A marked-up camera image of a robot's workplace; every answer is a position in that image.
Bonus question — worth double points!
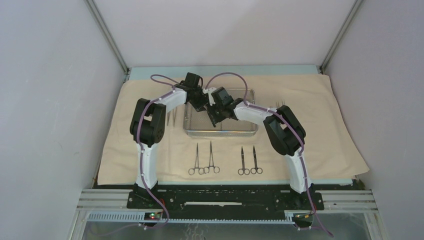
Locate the aluminium frame rail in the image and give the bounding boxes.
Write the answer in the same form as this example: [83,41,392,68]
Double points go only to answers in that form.
[76,189,378,224]

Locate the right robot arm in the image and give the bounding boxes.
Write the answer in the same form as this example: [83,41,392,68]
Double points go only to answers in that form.
[203,87,312,209]

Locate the beige cloth wrap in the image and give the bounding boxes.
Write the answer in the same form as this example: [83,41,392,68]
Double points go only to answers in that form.
[97,74,369,185]

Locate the metal surgical scissors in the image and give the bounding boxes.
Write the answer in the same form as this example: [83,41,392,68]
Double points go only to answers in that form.
[250,146,263,175]

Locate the metal hemostat clamp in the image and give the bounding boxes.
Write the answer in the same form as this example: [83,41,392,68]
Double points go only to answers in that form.
[188,144,205,176]
[203,141,221,174]

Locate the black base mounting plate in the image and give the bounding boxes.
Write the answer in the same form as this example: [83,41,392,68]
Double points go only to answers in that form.
[126,184,325,211]

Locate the metal surgical instrument tray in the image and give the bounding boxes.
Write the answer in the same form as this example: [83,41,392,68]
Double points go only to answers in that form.
[183,104,259,137]

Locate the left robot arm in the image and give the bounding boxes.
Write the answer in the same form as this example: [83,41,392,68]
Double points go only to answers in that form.
[130,72,209,208]

